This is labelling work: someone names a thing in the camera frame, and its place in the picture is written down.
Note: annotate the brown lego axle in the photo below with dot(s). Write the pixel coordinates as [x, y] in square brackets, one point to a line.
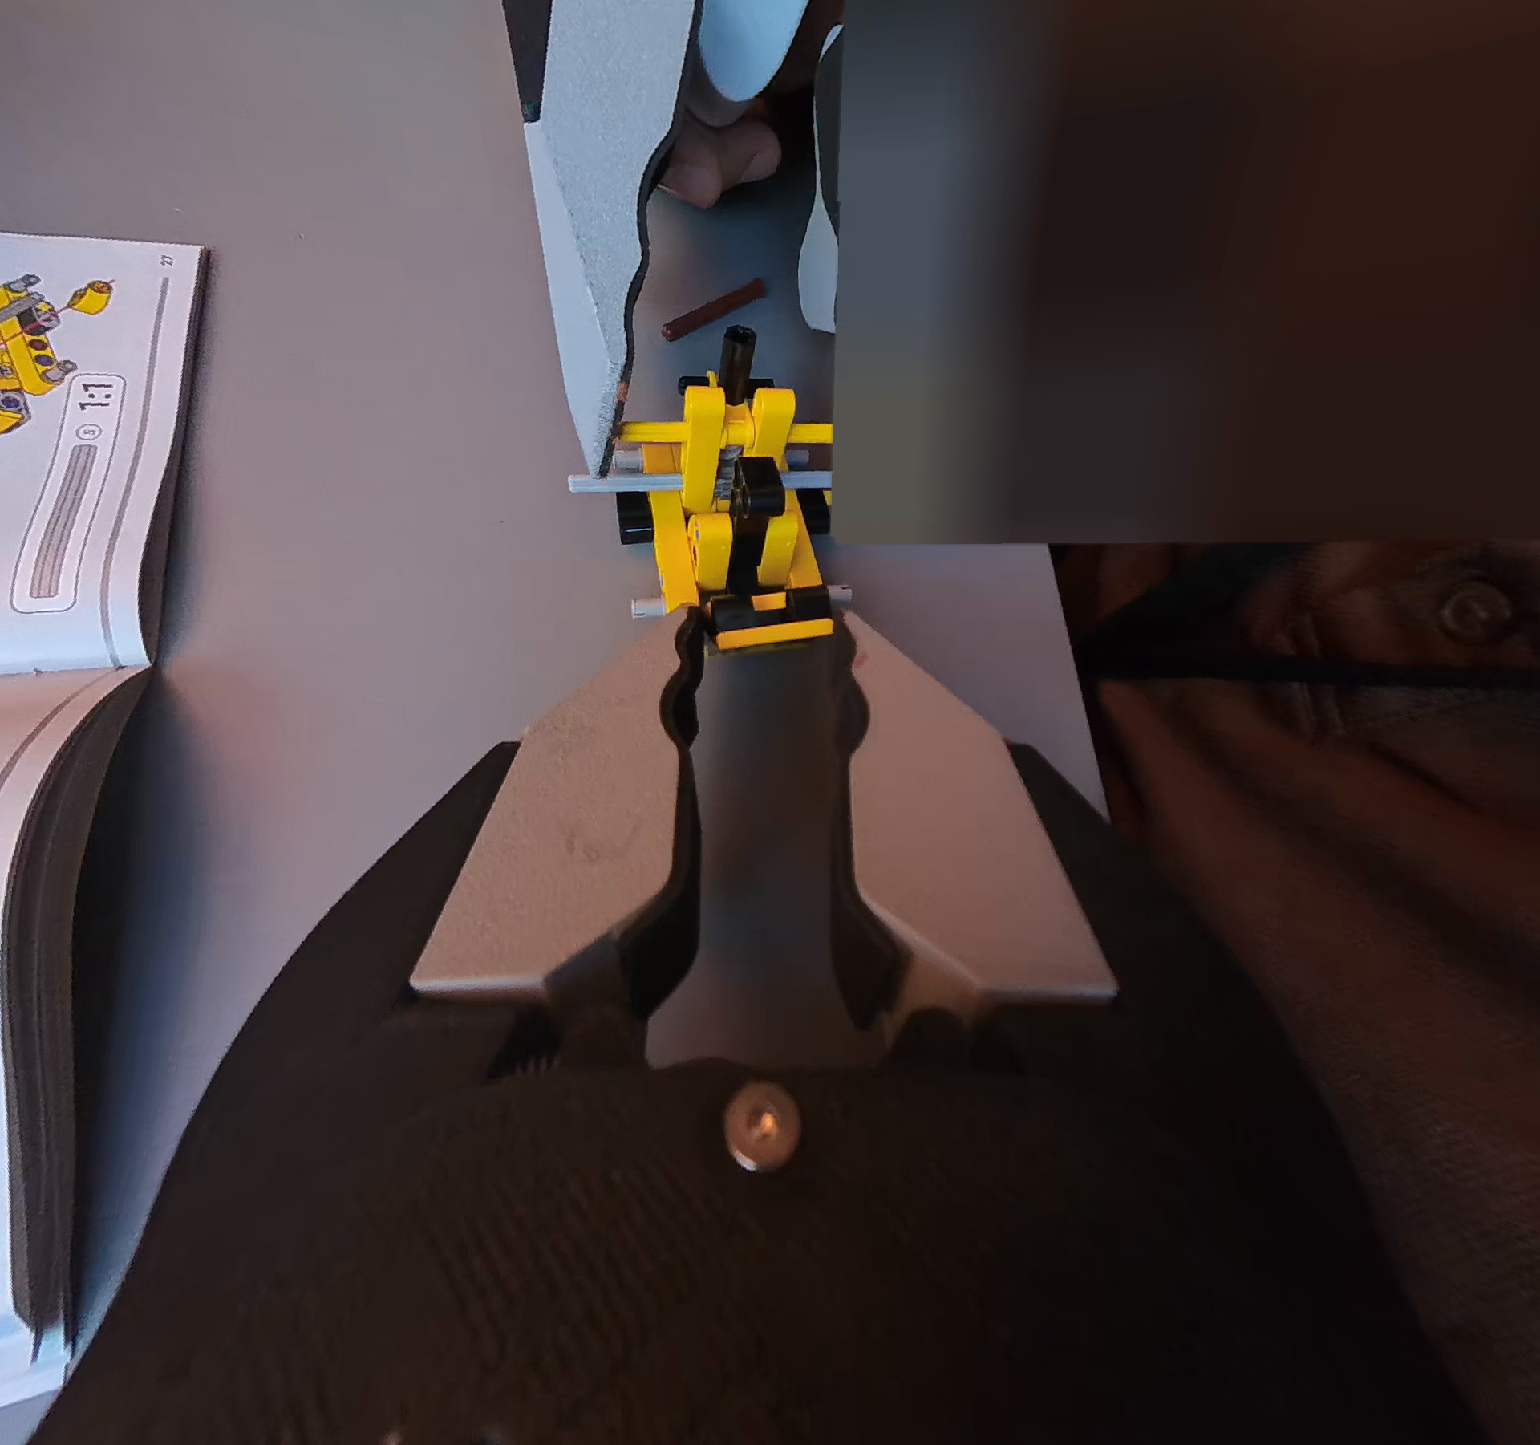
[714, 308]

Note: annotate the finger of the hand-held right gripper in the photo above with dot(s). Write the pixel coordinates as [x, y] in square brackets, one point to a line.
[821, 253]
[602, 145]

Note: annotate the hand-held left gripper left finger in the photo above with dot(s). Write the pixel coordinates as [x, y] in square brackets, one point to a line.
[567, 868]

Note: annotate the lego instruction booklet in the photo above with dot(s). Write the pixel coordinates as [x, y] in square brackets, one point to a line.
[85, 446]

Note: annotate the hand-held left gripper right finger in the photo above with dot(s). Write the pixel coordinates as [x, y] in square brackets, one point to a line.
[976, 868]

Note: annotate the yellow lego vehicle model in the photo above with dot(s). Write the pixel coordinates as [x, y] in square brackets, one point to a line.
[736, 506]

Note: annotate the person's right hand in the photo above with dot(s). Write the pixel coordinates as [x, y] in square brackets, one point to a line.
[724, 163]

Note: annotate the person's dark clothing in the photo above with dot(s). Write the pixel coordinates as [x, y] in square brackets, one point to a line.
[1348, 868]

